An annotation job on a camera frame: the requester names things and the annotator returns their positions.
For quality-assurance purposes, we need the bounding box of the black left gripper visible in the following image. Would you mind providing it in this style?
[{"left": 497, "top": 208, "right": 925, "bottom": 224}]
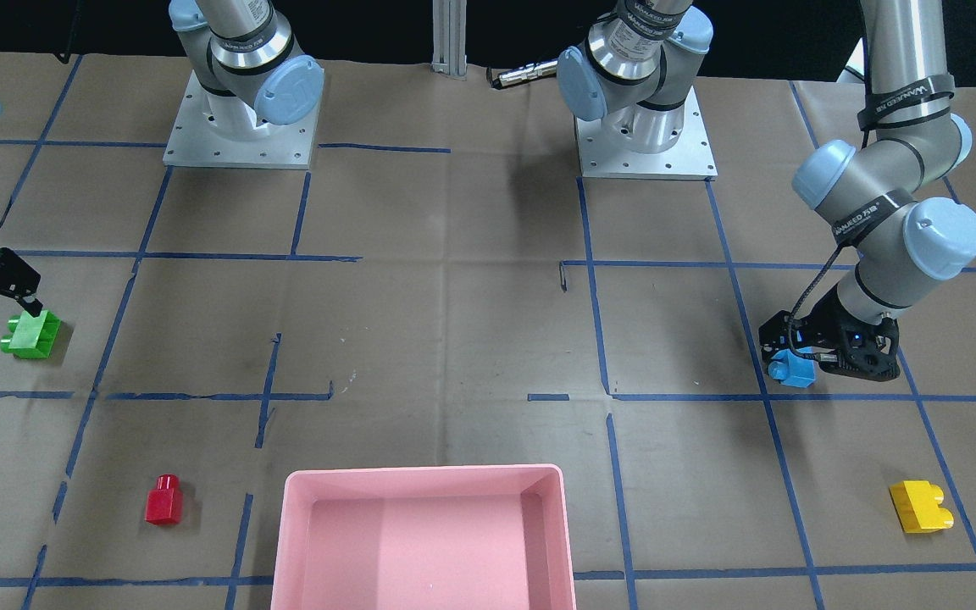
[{"left": 759, "top": 288, "right": 900, "bottom": 382}]

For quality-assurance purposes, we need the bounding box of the blue toy block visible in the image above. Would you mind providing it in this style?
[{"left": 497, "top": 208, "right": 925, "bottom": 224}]
[{"left": 767, "top": 350, "right": 817, "bottom": 387}]

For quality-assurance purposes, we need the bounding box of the green toy block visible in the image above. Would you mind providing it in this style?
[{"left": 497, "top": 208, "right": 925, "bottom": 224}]
[{"left": 0, "top": 308, "right": 62, "bottom": 359}]

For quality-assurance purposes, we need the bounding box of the yellow toy block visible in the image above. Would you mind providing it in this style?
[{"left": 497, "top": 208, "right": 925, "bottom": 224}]
[{"left": 890, "top": 481, "right": 954, "bottom": 535}]

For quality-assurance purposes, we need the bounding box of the red toy block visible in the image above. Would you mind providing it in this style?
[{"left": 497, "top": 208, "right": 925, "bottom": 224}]
[{"left": 146, "top": 474, "right": 185, "bottom": 526}]

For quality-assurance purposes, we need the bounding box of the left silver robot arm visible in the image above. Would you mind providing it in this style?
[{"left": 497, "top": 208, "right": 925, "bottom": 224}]
[{"left": 557, "top": 1, "right": 976, "bottom": 387}]

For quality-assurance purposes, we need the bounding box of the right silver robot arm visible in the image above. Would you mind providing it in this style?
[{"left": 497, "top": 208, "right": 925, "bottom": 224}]
[{"left": 0, "top": 1, "right": 325, "bottom": 316}]

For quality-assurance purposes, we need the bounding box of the pink plastic box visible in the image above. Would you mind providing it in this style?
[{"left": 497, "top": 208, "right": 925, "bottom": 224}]
[{"left": 270, "top": 464, "right": 576, "bottom": 609}]

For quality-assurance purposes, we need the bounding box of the metal cylinder plug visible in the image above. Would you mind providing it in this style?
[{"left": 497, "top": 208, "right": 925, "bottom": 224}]
[{"left": 485, "top": 59, "right": 557, "bottom": 91}]

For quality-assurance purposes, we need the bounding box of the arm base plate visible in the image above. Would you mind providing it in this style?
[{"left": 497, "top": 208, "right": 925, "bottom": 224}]
[
  {"left": 574, "top": 89, "right": 719, "bottom": 180},
  {"left": 163, "top": 74, "right": 322, "bottom": 170}
]

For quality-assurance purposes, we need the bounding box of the aluminium frame post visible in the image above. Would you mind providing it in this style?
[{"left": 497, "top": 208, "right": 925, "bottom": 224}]
[{"left": 431, "top": 0, "right": 468, "bottom": 80}]

